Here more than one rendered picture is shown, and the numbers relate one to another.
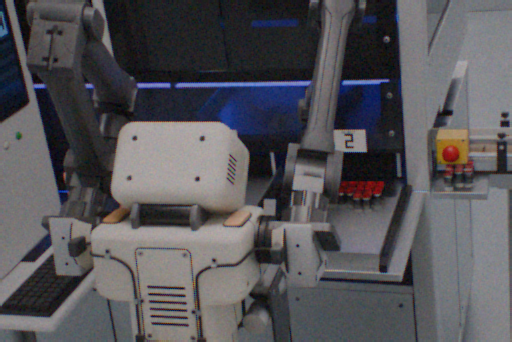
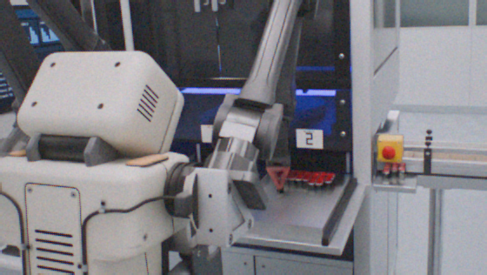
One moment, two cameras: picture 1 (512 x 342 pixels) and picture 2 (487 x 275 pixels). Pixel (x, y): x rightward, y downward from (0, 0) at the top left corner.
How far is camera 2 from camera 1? 99 cm
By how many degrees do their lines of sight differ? 11
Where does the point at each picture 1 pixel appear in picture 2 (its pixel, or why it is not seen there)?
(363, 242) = (311, 218)
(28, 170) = not seen: hidden behind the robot
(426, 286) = (363, 263)
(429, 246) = (368, 230)
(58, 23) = not seen: outside the picture
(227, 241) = (119, 180)
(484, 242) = (403, 238)
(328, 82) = (274, 39)
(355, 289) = (308, 262)
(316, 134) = (256, 85)
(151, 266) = (39, 206)
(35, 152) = not seen: hidden behind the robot
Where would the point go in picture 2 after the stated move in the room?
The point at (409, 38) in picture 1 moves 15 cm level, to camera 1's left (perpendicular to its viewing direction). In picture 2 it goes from (359, 56) to (308, 58)
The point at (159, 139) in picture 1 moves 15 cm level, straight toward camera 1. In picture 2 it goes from (75, 65) to (38, 81)
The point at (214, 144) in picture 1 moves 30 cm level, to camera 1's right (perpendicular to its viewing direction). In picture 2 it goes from (128, 70) to (330, 60)
